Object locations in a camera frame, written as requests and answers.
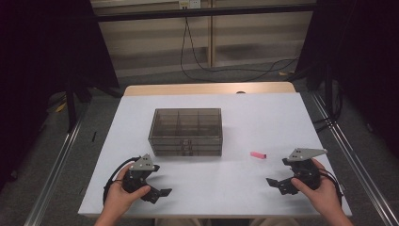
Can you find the smoky transparent drawer box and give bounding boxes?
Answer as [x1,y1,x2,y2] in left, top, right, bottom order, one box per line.
[148,107,224,158]

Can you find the metal floor rail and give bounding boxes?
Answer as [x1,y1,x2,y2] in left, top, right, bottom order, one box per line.
[310,90,399,226]
[24,119,84,226]

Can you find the person's left hand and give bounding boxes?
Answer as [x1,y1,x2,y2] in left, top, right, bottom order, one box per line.
[103,163,152,218]

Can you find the hand-held gripper cable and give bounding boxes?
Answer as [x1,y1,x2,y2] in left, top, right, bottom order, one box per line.
[103,155,141,205]
[318,168,344,206]

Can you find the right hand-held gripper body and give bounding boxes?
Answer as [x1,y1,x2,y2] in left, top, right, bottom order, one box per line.
[281,147,328,191]

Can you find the person's right hand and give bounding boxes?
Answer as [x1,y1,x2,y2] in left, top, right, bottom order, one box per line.
[291,158,343,218]

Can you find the white wall socket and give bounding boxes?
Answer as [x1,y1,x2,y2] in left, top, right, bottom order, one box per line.
[178,0,201,9]

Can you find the black horizontal bar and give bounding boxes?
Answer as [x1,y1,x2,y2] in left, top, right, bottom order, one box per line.
[93,3,318,23]

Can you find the right hand-held gripper cable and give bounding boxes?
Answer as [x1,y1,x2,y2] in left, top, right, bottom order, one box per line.
[318,168,344,206]

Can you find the black stand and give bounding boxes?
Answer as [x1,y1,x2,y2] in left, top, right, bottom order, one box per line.
[305,62,343,133]
[64,74,92,133]

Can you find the black floor cable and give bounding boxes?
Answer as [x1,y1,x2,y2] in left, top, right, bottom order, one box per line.
[185,17,300,73]
[180,17,300,83]

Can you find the left hand-held gripper cable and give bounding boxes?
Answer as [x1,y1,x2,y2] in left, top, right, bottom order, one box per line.
[103,155,141,205]

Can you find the black curtain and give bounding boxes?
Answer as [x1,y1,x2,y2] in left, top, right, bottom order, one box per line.
[0,0,120,189]
[295,0,399,158]

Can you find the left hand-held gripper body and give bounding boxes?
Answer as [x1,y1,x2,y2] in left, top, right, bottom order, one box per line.
[121,153,156,194]

